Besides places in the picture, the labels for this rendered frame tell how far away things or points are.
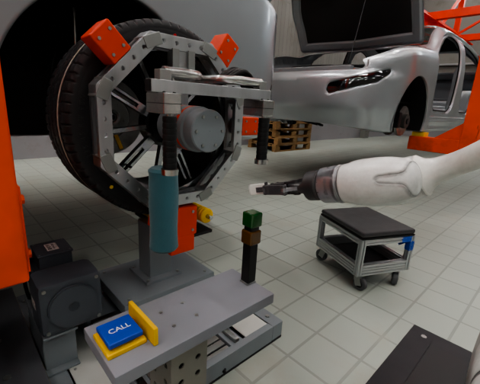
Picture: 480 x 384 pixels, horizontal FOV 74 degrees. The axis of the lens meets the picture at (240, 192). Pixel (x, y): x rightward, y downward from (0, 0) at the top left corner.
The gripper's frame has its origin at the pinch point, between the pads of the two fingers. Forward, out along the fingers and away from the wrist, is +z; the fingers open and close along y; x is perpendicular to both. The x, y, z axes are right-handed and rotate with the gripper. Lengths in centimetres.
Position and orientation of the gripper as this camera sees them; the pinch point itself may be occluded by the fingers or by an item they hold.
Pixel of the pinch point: (259, 189)
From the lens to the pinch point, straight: 92.4
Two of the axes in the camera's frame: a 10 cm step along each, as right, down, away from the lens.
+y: -6.8, 1.6, -7.2
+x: 1.4, 9.9, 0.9
